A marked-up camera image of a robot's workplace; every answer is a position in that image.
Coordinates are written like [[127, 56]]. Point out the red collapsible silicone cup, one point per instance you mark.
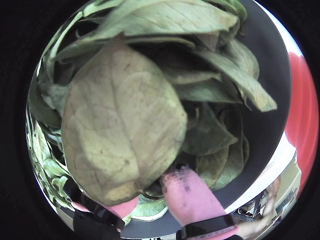
[[302, 120]]

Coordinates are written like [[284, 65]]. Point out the dark grey round bowl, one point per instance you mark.
[[270, 87]]

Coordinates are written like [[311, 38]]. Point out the seated person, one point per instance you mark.
[[268, 207]]

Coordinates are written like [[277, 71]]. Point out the pile of green leaves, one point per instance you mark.
[[120, 120]]

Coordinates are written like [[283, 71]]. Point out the pink padded gripper finger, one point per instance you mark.
[[190, 197], [100, 217]]

